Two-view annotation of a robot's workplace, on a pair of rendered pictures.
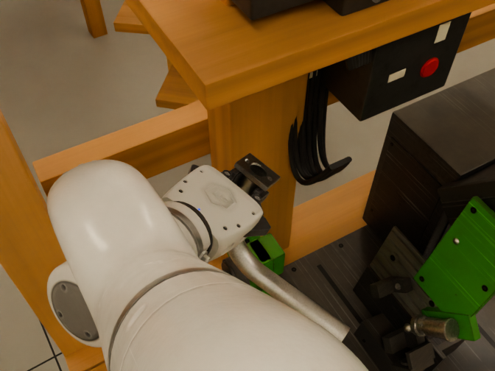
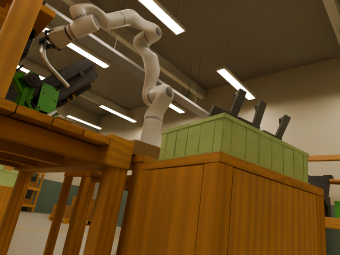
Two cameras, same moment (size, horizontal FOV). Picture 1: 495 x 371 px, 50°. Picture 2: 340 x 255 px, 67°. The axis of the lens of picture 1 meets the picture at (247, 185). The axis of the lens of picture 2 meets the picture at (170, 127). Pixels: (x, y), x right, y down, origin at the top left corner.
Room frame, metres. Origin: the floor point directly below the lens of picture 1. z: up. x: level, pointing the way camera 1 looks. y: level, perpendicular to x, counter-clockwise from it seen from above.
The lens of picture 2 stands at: (0.01, 1.37, 0.56)
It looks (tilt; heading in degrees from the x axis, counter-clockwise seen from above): 19 degrees up; 257
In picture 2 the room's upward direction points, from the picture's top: 9 degrees clockwise
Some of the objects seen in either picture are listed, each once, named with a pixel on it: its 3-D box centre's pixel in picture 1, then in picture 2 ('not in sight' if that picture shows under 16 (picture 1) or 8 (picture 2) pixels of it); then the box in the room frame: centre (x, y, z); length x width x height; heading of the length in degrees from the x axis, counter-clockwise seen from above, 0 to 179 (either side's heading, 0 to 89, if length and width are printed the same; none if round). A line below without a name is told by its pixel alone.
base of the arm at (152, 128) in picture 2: not in sight; (151, 134); (-0.24, -0.18, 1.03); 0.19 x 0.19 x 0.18
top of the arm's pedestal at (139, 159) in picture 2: not in sight; (145, 166); (-0.25, -0.18, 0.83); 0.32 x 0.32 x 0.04; 29
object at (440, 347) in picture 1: (409, 315); not in sight; (0.47, -0.32, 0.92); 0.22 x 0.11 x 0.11; 29
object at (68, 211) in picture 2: not in sight; (78, 209); (0.38, -6.97, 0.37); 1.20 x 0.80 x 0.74; 40
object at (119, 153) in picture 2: not in sight; (58, 159); (0.30, -0.55, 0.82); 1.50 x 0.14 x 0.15; 119
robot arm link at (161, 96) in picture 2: not in sight; (159, 102); (-0.25, -0.14, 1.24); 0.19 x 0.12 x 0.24; 120
